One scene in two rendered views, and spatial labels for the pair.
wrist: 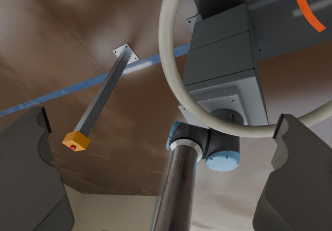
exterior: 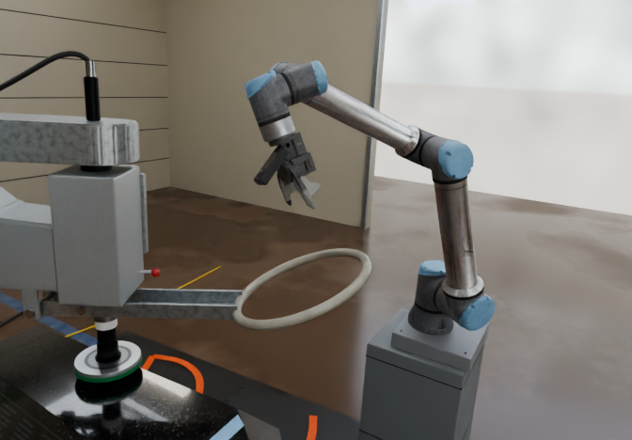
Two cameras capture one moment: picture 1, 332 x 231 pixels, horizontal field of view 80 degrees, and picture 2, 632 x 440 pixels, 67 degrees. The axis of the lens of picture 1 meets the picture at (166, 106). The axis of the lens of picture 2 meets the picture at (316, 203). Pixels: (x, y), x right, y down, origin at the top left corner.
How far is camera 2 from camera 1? 1.28 m
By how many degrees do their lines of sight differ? 64
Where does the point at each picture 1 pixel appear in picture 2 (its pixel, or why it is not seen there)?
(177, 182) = (447, 242)
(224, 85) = (401, 353)
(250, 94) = (387, 334)
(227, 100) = (407, 334)
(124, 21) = not seen: outside the picture
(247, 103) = not seen: hidden behind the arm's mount
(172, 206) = (445, 219)
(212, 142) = (434, 287)
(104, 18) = not seen: outside the picture
